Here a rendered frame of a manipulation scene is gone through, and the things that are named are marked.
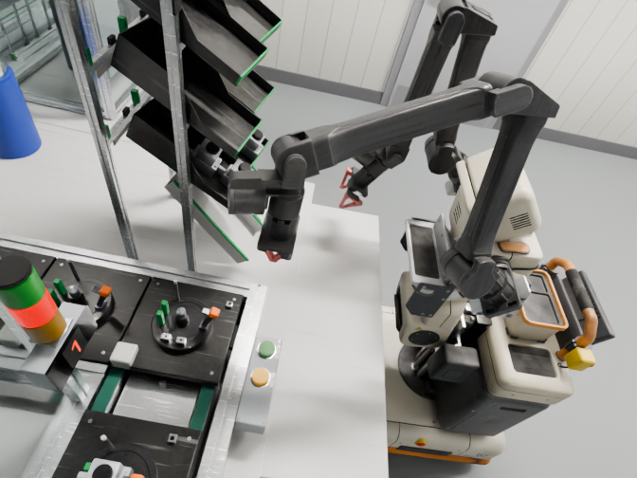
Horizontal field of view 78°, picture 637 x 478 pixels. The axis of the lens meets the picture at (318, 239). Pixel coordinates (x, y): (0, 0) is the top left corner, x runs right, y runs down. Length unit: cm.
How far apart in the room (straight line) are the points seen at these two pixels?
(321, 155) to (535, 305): 104
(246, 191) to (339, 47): 323
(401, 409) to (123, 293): 119
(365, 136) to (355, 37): 315
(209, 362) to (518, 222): 79
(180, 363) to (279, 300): 36
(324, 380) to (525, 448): 145
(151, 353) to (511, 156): 86
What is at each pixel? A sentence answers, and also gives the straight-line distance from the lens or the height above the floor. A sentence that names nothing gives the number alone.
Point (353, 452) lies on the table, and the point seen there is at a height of 86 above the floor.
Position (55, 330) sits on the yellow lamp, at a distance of 72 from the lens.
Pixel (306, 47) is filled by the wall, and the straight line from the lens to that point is 384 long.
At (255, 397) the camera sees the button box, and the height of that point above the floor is 96.
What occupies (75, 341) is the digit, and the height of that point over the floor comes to 122.
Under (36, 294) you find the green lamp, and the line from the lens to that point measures 64.
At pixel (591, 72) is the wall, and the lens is 442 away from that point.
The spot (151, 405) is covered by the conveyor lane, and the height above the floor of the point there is 92.
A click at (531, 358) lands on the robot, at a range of 150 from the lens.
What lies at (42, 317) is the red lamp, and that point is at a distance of 68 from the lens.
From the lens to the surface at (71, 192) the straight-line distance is 154.
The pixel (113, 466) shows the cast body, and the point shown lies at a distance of 83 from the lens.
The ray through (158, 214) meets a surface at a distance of 141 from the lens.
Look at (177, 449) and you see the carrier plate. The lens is 94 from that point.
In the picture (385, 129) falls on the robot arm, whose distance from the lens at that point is 67.
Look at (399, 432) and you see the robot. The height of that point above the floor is 27.
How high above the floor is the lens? 188
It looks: 48 degrees down
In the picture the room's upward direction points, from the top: 16 degrees clockwise
